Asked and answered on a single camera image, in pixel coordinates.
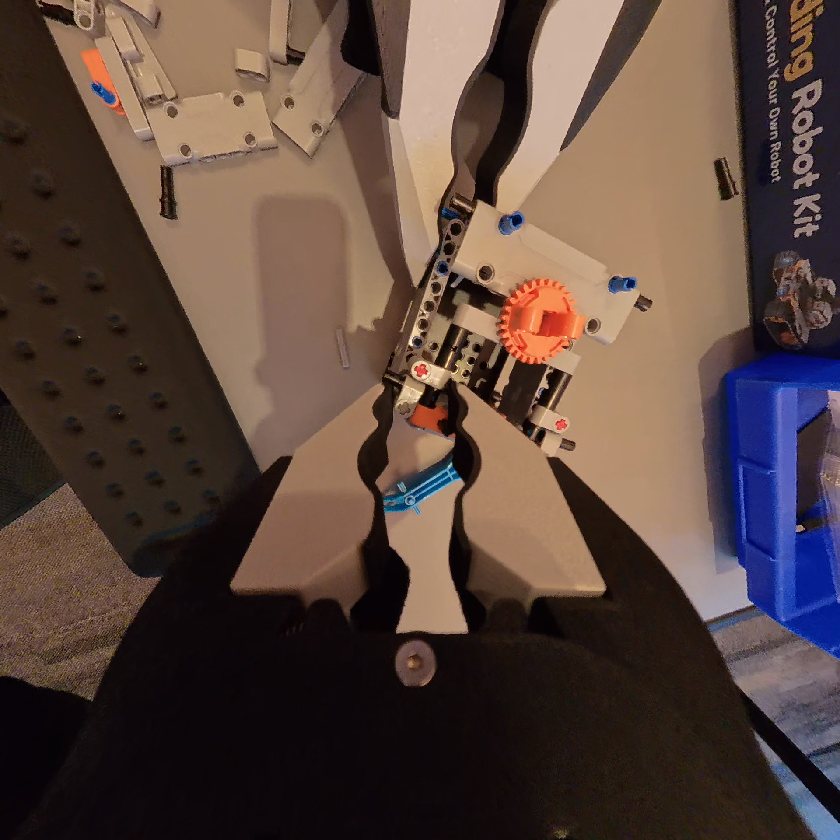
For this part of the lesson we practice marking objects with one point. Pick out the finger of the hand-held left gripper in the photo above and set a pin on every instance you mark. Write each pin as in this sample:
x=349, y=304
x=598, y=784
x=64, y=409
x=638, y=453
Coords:
x=440, y=92
x=571, y=66

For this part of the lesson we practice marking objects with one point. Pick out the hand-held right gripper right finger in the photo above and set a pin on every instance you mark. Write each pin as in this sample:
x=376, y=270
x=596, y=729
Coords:
x=532, y=525

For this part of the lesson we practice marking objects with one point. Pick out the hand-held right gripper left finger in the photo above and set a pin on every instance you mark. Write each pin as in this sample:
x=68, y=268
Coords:
x=309, y=525

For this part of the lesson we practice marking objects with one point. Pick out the orange gear frame assembly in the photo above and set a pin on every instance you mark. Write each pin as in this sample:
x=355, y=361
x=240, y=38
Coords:
x=538, y=322

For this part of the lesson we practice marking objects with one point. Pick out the teal curved plastic piece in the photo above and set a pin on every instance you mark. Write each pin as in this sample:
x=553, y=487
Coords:
x=420, y=488

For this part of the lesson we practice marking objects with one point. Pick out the black connector pin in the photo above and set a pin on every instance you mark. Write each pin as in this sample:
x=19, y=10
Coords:
x=167, y=190
x=725, y=177

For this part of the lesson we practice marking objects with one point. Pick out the blue robot kit box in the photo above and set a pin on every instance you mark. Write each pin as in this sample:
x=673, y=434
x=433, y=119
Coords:
x=794, y=158

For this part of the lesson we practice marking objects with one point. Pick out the blue plastic bin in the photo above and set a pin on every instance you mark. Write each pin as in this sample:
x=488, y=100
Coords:
x=775, y=525

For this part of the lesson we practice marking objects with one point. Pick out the black studded panel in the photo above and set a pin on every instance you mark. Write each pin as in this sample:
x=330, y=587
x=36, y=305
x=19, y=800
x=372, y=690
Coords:
x=92, y=328

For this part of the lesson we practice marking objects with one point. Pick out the clear plastic bags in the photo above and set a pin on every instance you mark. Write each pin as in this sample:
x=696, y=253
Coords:
x=824, y=473

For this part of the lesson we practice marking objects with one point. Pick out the grey long flat bar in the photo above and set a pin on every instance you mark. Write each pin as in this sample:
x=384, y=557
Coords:
x=138, y=59

